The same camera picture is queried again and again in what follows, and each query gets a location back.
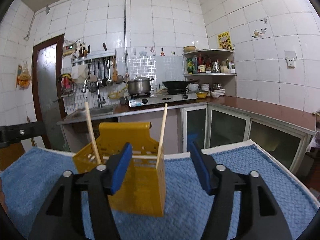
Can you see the wall utensil rack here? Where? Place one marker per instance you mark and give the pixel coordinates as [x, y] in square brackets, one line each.
[97, 66]

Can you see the brown wooden door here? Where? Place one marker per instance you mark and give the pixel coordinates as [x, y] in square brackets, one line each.
[46, 63]

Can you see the steel gas stove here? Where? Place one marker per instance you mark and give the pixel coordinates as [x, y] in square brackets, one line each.
[160, 99]

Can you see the yellow wall poster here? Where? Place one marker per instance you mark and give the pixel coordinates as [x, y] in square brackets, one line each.
[224, 41]

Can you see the corner shelf unit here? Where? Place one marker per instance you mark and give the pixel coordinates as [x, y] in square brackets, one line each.
[212, 66]

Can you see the yellow perforated utensil holder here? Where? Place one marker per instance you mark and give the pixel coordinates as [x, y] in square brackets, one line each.
[143, 190]

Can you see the chopstick in holder left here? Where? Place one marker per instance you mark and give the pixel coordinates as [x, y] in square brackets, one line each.
[91, 134]

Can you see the chopstick in holder right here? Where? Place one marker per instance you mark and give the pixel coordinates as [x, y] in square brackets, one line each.
[161, 138]

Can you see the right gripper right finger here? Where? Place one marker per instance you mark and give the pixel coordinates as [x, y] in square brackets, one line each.
[260, 216]

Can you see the steel cooking pot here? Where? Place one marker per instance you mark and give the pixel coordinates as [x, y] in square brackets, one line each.
[139, 85]

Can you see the black wok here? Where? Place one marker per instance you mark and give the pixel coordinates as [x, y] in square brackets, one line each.
[178, 85]

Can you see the chopstick in holder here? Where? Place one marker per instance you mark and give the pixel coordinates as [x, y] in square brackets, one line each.
[161, 138]
[91, 134]

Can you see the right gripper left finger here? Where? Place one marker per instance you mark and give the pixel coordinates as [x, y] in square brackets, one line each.
[60, 216]

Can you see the steel kitchen sink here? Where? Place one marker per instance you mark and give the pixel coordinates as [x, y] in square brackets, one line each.
[81, 113]

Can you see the kitchen counter cabinets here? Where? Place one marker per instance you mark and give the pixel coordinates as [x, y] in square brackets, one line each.
[282, 132]

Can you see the chrome faucet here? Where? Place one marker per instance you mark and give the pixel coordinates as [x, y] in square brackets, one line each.
[93, 84]

